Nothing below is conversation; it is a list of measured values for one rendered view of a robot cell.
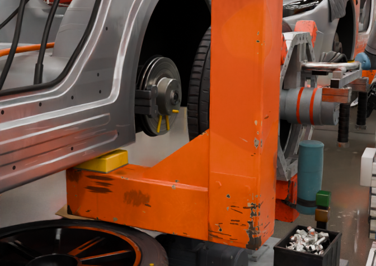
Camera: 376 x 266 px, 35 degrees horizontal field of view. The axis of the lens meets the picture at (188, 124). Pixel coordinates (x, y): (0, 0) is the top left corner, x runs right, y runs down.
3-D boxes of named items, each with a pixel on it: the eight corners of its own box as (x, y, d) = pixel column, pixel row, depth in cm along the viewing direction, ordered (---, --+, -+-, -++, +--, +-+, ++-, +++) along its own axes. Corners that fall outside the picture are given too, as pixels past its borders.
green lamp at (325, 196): (318, 201, 184) (319, 189, 183) (331, 204, 182) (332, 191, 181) (315, 205, 180) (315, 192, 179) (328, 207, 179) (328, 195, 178)
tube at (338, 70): (298, 71, 221) (299, 42, 219) (351, 74, 212) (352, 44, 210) (284, 76, 205) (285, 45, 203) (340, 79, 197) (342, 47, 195)
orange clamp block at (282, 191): (270, 174, 225) (268, 197, 225) (290, 176, 222) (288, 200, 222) (276, 172, 231) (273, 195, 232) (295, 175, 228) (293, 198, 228)
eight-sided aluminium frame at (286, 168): (299, 157, 256) (304, 29, 245) (314, 159, 253) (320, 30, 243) (256, 191, 208) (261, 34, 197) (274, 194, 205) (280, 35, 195)
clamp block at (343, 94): (324, 99, 205) (325, 84, 204) (351, 101, 201) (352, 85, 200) (320, 101, 200) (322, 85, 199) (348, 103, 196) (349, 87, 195)
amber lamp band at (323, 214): (317, 217, 185) (318, 205, 184) (330, 219, 183) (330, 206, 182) (314, 221, 181) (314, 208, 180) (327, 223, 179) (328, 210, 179)
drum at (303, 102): (286, 119, 234) (288, 83, 232) (341, 124, 225) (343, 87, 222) (276, 125, 222) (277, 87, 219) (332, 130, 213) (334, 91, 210)
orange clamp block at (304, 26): (295, 48, 240) (299, 29, 243) (314, 49, 236) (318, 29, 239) (291, 38, 234) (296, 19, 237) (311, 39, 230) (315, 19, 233)
